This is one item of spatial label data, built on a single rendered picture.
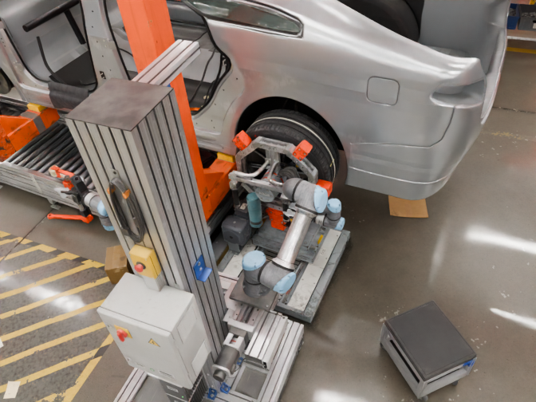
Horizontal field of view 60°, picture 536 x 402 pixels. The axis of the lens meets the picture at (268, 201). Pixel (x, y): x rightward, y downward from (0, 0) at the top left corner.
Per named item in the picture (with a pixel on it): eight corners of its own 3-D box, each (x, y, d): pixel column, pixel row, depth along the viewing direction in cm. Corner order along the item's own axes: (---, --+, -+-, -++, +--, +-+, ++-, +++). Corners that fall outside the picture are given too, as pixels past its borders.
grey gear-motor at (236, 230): (269, 223, 369) (266, 191, 345) (246, 262, 343) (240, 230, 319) (250, 217, 376) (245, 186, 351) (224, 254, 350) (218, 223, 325)
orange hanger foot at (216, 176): (247, 167, 353) (242, 130, 329) (213, 213, 320) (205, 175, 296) (228, 162, 359) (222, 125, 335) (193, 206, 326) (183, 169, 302)
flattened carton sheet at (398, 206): (420, 173, 410) (421, 170, 408) (427, 218, 372) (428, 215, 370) (386, 172, 414) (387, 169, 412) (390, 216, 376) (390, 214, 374)
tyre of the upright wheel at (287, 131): (329, 201, 329) (352, 131, 279) (317, 223, 314) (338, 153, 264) (246, 166, 342) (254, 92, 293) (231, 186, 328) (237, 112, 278)
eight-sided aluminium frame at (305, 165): (317, 214, 304) (318, 149, 266) (314, 221, 300) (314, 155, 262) (245, 194, 323) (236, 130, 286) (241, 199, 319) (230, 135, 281)
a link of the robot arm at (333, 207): (318, 202, 252) (318, 215, 259) (336, 209, 247) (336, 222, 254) (325, 193, 256) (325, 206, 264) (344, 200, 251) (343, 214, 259)
